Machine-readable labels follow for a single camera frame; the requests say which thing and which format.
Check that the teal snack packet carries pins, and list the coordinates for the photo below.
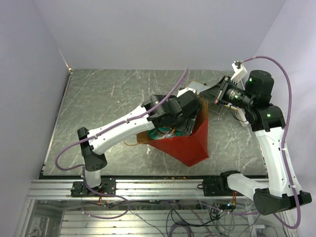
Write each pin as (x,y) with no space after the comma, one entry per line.
(163,132)

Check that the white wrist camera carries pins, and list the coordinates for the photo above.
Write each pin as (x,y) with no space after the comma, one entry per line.
(240,71)
(181,91)

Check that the aluminium frame rail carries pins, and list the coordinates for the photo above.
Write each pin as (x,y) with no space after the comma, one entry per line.
(130,189)

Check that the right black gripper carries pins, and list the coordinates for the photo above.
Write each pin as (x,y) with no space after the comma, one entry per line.
(217,92)

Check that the red paper bag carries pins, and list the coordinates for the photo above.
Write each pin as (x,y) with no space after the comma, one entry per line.
(189,150)

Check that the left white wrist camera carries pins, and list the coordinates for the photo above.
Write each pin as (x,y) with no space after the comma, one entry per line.
(181,91)

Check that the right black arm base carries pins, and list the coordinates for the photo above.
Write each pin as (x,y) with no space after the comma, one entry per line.
(214,186)

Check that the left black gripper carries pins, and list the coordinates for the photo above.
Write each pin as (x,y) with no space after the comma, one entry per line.
(187,127)

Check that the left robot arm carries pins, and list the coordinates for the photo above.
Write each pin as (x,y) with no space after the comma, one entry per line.
(176,112)

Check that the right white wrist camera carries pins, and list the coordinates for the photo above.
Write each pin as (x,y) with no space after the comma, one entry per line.
(240,71)

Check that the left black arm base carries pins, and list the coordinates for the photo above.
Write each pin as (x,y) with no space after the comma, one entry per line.
(79,189)

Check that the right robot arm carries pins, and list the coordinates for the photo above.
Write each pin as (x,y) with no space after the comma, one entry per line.
(283,191)

